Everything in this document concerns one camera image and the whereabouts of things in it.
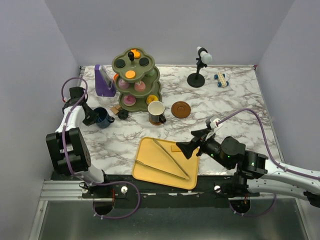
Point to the toy car blue wheels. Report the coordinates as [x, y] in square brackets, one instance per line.
[221, 78]

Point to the pink snowball cake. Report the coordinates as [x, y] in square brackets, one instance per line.
[139, 86]

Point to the green tiered cake stand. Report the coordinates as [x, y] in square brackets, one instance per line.
[152, 84]

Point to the orange fish cookie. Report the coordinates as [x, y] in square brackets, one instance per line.
[136, 53]

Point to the yellow frosted donut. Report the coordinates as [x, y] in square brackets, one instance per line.
[151, 98]

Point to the purple snowball cake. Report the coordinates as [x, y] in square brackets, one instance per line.
[123, 84]

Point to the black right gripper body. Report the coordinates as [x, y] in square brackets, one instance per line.
[212, 147]

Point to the pink frosted donut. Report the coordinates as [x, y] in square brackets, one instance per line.
[129, 100]

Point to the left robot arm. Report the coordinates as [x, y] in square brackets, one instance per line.
[68, 151]

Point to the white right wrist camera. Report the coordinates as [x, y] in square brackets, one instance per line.
[213, 126]

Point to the light wooden coaster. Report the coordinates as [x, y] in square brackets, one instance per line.
[155, 123]

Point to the dark blue mug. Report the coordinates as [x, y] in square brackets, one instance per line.
[103, 118]

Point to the small wooden block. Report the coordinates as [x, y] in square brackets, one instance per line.
[115, 109]

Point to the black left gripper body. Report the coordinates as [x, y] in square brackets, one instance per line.
[91, 116]

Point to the metal serving tongs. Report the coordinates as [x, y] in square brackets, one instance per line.
[156, 154]

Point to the black cream mug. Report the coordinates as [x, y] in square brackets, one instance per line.
[156, 112]

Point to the round orange biscuit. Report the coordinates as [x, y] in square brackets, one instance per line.
[130, 74]

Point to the purple box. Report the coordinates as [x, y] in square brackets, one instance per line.
[104, 84]

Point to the black lamp white bulb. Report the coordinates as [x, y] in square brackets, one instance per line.
[197, 80]

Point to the black ridged knob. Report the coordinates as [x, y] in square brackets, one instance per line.
[123, 114]

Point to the dark wooden coaster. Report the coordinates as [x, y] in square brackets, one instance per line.
[181, 109]

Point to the yellow serving tray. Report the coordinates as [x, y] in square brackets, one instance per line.
[191, 166]

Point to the black patterned sandwich cookie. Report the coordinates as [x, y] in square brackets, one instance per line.
[120, 63]

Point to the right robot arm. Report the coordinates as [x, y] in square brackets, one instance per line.
[254, 173]

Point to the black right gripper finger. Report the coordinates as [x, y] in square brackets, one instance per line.
[187, 148]
[200, 134]

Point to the rectangular beige biscuit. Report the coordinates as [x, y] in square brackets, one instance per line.
[174, 148]

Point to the green snowball cake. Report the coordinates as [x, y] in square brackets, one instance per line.
[150, 74]

